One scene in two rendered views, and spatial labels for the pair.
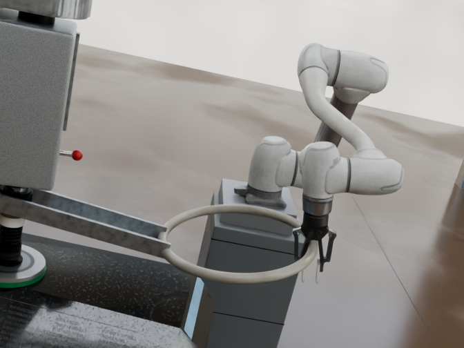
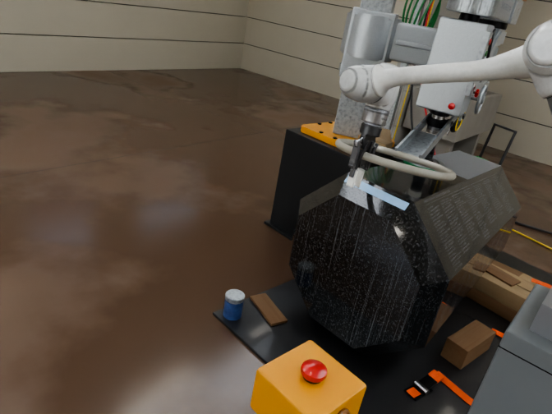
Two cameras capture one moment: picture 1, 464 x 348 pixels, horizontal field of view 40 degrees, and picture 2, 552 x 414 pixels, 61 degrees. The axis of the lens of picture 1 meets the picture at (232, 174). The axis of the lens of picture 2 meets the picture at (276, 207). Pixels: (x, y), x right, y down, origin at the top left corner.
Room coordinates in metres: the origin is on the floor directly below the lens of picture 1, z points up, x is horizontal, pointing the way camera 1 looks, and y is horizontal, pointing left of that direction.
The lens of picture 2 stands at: (2.70, -1.70, 1.58)
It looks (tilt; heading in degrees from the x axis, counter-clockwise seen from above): 25 degrees down; 132
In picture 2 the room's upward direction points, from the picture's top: 10 degrees clockwise
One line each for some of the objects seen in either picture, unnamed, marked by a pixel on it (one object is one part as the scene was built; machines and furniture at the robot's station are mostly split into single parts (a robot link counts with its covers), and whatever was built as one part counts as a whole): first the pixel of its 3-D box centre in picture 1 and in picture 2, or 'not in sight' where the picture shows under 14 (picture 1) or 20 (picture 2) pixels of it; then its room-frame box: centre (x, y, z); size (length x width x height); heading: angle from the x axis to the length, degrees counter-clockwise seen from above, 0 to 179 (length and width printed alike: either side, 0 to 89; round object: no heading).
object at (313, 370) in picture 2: not in sight; (314, 370); (2.42, -1.25, 1.09); 0.04 x 0.04 x 0.02
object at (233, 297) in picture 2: not in sight; (233, 305); (1.28, -0.32, 0.08); 0.10 x 0.10 x 0.13
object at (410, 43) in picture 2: not in sight; (402, 42); (1.06, 0.99, 1.41); 0.74 x 0.34 x 0.25; 30
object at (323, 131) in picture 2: not in sight; (347, 135); (0.89, 0.89, 0.76); 0.49 x 0.49 x 0.05; 89
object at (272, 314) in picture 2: not in sight; (268, 308); (1.35, -0.13, 0.02); 0.25 x 0.10 x 0.01; 166
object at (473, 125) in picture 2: not in sight; (448, 126); (0.28, 3.78, 0.43); 1.30 x 0.62 x 0.86; 96
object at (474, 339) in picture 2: not in sight; (468, 343); (2.18, 0.54, 0.07); 0.30 x 0.12 x 0.12; 86
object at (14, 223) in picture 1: (12, 216); not in sight; (1.63, 0.57, 1.04); 0.07 x 0.07 x 0.04
